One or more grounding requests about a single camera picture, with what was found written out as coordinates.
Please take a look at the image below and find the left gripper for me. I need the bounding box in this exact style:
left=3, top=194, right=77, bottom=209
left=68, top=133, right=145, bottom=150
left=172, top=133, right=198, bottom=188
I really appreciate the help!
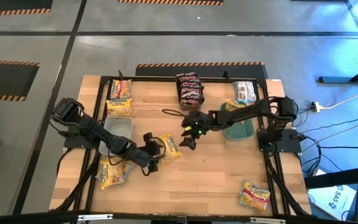
left=134, top=132, right=162, bottom=174

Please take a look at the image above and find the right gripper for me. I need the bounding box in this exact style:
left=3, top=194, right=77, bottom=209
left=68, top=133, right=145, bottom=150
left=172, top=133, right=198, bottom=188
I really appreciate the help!
left=178, top=110, right=213, bottom=151

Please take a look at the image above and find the blue Less Sodium noodle pack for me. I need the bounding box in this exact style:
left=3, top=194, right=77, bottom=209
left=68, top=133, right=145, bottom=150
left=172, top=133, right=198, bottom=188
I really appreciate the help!
left=121, top=162, right=135, bottom=180

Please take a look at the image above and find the black Fire noodle pack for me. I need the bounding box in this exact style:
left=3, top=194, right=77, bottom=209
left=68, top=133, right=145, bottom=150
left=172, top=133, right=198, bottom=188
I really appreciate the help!
left=180, top=82, right=204, bottom=90
left=180, top=88, right=204, bottom=98
left=180, top=95, right=204, bottom=106
left=178, top=77, right=202, bottom=84
left=175, top=72, right=199, bottom=79

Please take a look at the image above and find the grey plastic bin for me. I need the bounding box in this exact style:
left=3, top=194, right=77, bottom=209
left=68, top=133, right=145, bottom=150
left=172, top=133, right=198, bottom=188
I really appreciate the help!
left=98, top=116, right=134, bottom=157

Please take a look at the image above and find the teal plastic bin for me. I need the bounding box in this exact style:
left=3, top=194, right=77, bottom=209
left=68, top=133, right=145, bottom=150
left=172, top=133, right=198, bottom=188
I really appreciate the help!
left=219, top=101, right=256, bottom=141

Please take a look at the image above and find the red yellow Maruchan noodle pack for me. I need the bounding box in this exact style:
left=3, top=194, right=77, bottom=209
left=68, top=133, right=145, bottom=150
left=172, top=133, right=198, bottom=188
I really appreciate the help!
left=109, top=78, right=132, bottom=101
left=239, top=179, right=272, bottom=215

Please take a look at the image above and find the dark brown plastic bin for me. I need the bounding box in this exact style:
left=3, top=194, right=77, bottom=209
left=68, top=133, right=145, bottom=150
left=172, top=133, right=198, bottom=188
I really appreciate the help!
left=175, top=72, right=205, bottom=111

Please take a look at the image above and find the hazard-striped black floor mat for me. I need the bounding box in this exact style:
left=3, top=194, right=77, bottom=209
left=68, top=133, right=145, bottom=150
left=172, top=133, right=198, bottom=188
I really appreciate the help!
left=0, top=0, right=54, bottom=17
left=135, top=61, right=269, bottom=80
left=117, top=0, right=225, bottom=6
left=0, top=59, right=40, bottom=103

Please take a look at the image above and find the white blue noodle pack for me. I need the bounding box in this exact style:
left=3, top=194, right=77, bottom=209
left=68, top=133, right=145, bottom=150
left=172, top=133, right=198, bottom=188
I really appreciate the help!
left=232, top=80, right=257, bottom=103

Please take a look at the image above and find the black floor beam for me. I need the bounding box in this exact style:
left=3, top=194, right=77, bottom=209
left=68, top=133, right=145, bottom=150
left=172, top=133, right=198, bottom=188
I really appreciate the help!
left=304, top=164, right=358, bottom=190

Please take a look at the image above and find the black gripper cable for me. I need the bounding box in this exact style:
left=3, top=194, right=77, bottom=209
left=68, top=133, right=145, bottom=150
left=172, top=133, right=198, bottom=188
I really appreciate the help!
left=149, top=136, right=167, bottom=159
left=162, top=108, right=188, bottom=118

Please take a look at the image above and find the black aluminium table frame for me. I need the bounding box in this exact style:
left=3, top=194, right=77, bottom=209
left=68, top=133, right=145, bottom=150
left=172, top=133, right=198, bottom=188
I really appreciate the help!
left=50, top=70, right=312, bottom=218

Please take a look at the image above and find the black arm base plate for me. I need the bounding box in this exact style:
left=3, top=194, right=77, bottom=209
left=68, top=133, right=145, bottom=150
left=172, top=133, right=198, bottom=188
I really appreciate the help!
left=63, top=133, right=105, bottom=149
left=257, top=128, right=301, bottom=154

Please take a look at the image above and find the silver metal bracket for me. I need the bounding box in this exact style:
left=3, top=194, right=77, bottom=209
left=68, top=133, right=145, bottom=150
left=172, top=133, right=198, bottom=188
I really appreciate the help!
left=77, top=213, right=114, bottom=222
left=249, top=217, right=287, bottom=224

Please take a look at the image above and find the black floor cable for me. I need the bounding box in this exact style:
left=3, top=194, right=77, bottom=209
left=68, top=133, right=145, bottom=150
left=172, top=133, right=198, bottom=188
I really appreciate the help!
left=303, top=113, right=358, bottom=133
left=317, top=145, right=358, bottom=149

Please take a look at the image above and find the black desk leg frame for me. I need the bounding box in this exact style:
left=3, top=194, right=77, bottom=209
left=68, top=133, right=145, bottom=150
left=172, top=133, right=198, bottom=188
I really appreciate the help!
left=318, top=0, right=358, bottom=85

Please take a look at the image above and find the white floor cable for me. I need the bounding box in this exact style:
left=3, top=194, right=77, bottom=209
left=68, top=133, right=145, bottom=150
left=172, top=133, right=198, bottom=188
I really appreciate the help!
left=320, top=89, right=358, bottom=110

